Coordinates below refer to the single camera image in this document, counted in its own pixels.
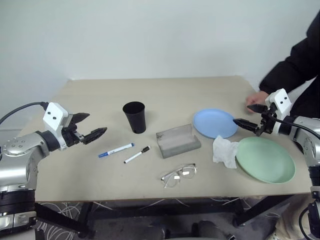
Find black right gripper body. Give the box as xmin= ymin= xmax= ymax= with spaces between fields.
xmin=256 ymin=102 xmax=278 ymax=137

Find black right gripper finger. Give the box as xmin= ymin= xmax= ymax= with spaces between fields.
xmin=232 ymin=118 xmax=260 ymax=134
xmin=246 ymin=103 xmax=267 ymax=114

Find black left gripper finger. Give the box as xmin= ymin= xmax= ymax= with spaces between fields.
xmin=81 ymin=126 xmax=108 ymax=145
xmin=73 ymin=112 xmax=91 ymax=124

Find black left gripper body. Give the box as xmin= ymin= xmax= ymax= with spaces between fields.
xmin=61 ymin=113 xmax=85 ymax=148

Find white tissue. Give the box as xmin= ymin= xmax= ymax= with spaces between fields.
xmin=212 ymin=134 xmax=240 ymax=170

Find light green plate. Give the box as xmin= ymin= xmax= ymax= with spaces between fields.
xmin=235 ymin=136 xmax=297 ymax=185

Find clear frame eyeglasses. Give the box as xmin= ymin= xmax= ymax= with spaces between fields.
xmin=160 ymin=163 xmax=198 ymax=189

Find person bare hand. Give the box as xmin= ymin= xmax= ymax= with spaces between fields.
xmin=245 ymin=90 xmax=270 ymax=106

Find blue capped white marker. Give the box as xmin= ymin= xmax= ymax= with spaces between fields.
xmin=97 ymin=142 xmax=135 ymax=159

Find light blue plate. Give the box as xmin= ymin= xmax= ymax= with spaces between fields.
xmin=192 ymin=107 xmax=239 ymax=140

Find black plastic cup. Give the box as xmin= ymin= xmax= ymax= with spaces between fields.
xmin=122 ymin=101 xmax=147 ymax=135

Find black capped white marker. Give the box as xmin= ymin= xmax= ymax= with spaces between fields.
xmin=123 ymin=145 xmax=152 ymax=165

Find person beige trouser leg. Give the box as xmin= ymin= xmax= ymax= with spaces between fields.
xmin=273 ymin=196 xmax=312 ymax=240

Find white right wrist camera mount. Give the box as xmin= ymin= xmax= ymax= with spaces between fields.
xmin=264 ymin=88 xmax=293 ymax=137

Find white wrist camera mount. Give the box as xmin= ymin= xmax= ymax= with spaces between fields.
xmin=42 ymin=101 xmax=74 ymax=151
xmin=264 ymin=88 xmax=293 ymax=137

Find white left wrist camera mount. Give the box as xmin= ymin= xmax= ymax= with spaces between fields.
xmin=42 ymin=101 xmax=74 ymax=151

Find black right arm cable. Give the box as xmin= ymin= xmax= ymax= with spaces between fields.
xmin=272 ymin=118 xmax=320 ymax=141

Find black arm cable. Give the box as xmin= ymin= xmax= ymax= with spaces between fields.
xmin=272 ymin=118 xmax=320 ymax=141
xmin=0 ymin=101 xmax=49 ymax=126

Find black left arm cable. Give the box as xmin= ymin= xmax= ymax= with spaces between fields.
xmin=0 ymin=101 xmax=49 ymax=126

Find black metal table frame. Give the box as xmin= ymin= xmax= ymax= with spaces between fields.
xmin=34 ymin=194 xmax=294 ymax=233

